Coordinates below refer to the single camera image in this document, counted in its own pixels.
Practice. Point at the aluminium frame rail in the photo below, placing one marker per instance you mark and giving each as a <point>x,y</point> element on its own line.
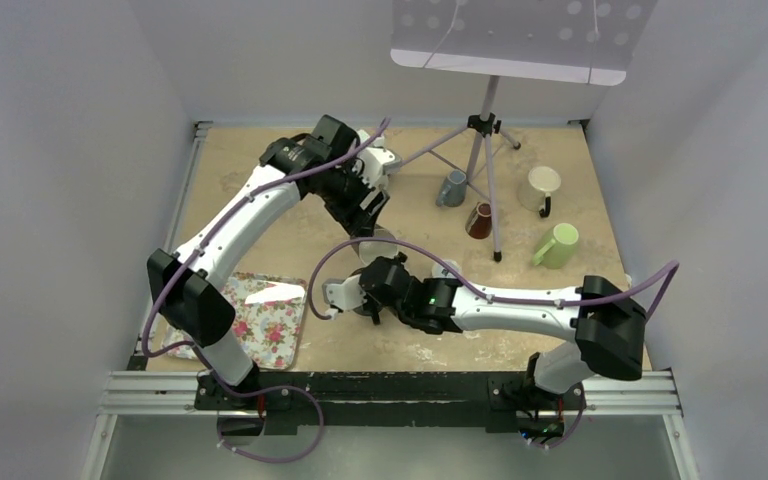
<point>136,392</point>

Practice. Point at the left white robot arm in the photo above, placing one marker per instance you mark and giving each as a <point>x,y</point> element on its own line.
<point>347,170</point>

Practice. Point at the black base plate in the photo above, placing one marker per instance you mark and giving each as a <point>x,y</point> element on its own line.
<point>495,401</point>

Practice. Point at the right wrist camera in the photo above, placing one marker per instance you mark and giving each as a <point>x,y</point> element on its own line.
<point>342,295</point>

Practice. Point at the cream mug black handle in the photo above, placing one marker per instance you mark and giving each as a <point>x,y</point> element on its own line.
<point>536,192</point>

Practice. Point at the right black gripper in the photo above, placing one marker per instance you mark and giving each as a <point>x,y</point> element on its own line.
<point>397,260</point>

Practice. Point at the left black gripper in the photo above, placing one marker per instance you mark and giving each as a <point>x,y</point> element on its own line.
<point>358,221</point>

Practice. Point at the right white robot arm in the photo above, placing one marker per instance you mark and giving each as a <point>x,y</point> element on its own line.
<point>601,328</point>

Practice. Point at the purple tripod stand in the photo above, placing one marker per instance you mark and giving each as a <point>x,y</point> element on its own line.
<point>480,168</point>

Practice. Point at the brown striped mug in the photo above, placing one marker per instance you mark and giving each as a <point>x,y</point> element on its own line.
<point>479,222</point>

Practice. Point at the light grey footed mug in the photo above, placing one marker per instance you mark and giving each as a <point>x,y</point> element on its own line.
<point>447,269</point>

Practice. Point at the white metronome-shaped object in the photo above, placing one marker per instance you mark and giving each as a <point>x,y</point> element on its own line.
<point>366,139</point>

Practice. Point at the floral tray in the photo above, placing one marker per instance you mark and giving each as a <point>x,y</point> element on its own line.
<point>269,312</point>

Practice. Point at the dark blue mug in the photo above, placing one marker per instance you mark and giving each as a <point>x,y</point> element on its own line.
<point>361,308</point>

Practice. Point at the green mug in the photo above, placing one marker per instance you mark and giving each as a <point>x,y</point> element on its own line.
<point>556,247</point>

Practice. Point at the blue-grey mug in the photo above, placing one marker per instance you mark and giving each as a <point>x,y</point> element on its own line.
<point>453,190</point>

